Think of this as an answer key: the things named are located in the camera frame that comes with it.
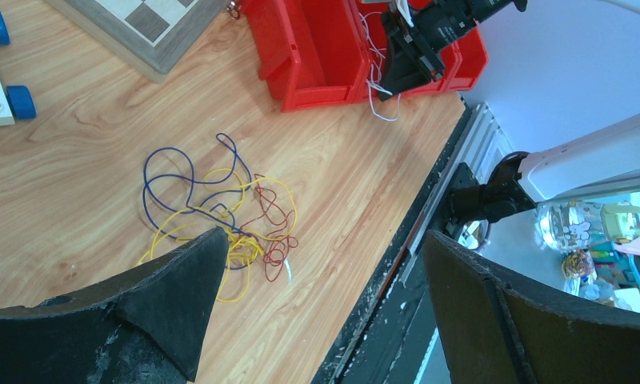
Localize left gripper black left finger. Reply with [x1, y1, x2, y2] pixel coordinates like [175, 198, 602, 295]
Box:
[0, 227, 229, 383]

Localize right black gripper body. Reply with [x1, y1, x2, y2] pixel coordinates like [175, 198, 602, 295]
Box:
[381, 1, 477, 82]

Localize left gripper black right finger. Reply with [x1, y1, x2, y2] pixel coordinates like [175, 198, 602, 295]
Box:
[423, 230, 640, 383]

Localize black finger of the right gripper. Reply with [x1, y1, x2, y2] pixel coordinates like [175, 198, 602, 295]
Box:
[378, 45, 432, 101]

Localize white thin wire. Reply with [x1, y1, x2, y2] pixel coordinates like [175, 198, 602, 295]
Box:
[358, 10, 402, 123]

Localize coloured thin cables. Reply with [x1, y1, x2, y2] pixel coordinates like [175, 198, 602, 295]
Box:
[135, 132, 300, 304]

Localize red compartment tray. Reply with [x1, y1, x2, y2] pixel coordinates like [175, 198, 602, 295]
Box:
[240, 0, 490, 114]

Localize background clutter of toys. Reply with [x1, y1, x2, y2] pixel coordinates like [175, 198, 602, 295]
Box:
[536, 192, 640, 313]

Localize wooden chessboard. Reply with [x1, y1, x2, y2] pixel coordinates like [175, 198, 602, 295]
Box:
[48, 0, 229, 83]

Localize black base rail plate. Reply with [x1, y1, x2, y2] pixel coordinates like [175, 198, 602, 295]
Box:
[311, 102, 499, 383]

